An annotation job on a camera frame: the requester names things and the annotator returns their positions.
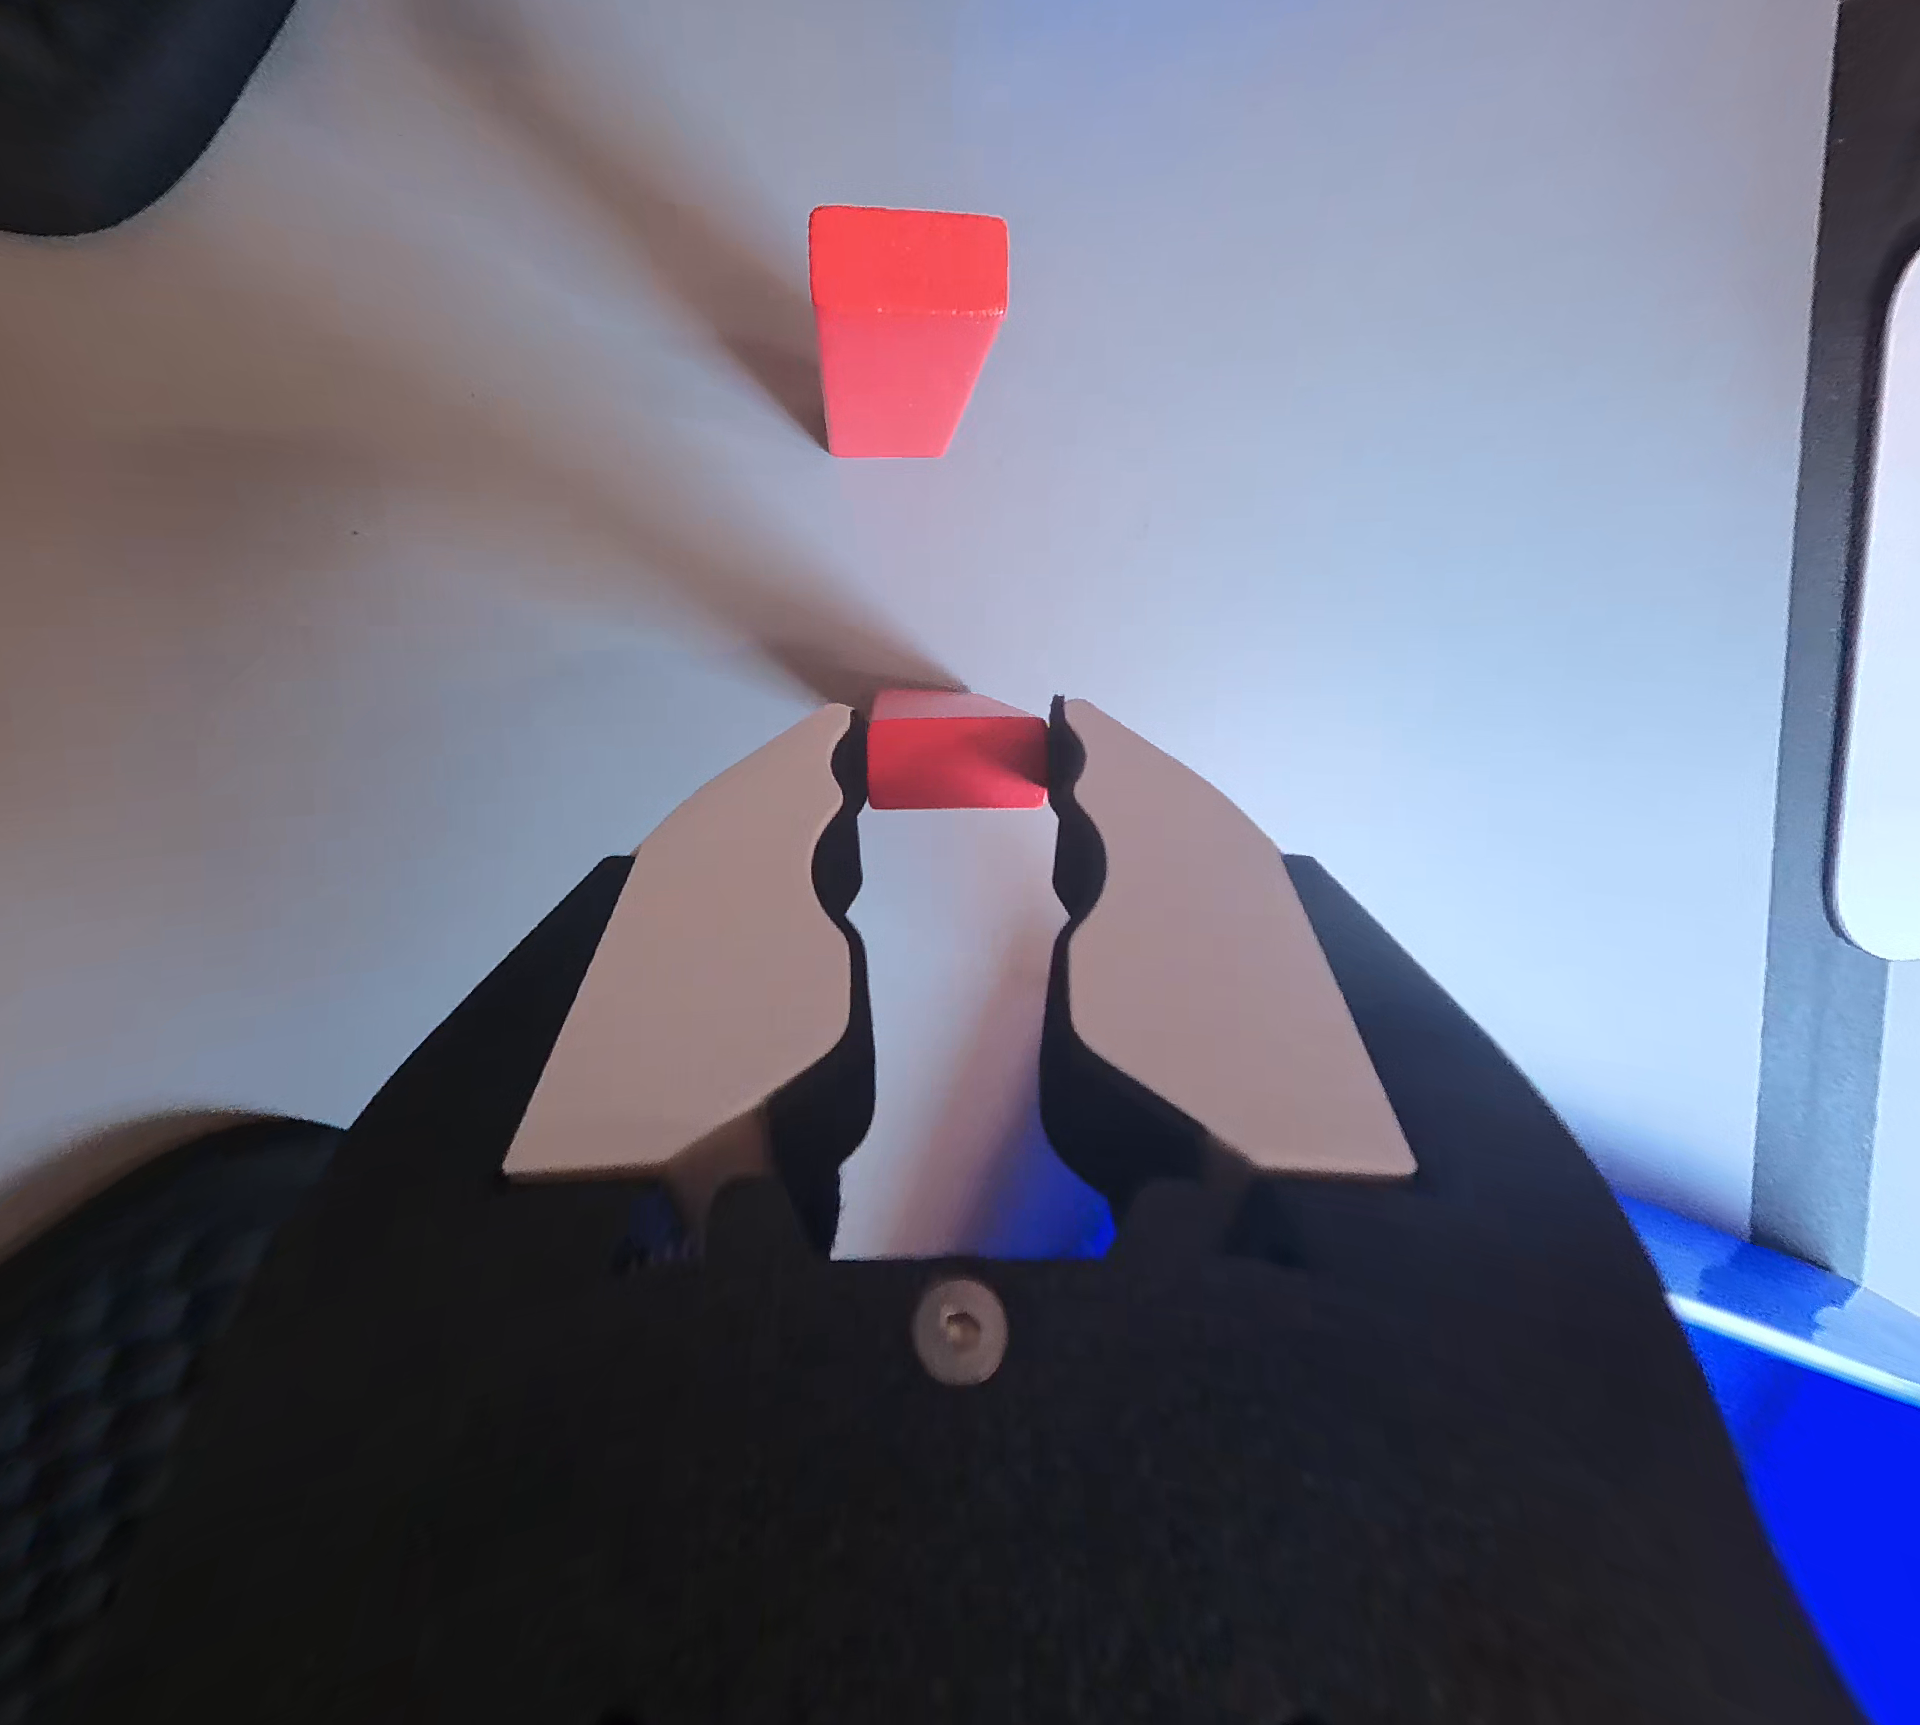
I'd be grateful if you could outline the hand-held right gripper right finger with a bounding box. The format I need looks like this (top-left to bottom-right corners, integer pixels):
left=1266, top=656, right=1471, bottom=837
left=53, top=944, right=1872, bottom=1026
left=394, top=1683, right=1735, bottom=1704
left=1045, top=696, right=1419, bottom=1187

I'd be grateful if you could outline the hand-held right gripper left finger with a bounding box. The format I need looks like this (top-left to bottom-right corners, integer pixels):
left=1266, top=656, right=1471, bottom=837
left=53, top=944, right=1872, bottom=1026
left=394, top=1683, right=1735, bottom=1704
left=504, top=701, right=872, bottom=1192

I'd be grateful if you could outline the red wooden block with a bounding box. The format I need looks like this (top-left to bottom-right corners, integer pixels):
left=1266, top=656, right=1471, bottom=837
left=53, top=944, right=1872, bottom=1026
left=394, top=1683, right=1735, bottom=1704
left=809, top=209, right=1014, bottom=459
left=864, top=688, right=1052, bottom=813

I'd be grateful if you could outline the blue plastic bin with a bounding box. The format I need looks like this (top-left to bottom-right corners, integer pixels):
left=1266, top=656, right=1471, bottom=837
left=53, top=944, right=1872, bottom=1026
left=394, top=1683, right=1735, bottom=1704
left=1626, top=1192, right=1920, bottom=1725

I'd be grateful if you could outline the black wrist rest pad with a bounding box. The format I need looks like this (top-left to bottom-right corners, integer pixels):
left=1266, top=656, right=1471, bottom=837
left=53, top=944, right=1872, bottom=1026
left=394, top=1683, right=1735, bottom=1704
left=0, top=1120, right=339, bottom=1725
left=0, top=0, right=321, bottom=239

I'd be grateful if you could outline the white document stand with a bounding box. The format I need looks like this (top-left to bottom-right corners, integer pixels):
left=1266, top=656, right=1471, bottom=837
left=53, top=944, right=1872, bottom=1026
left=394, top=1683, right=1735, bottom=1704
left=1824, top=240, right=1920, bottom=963

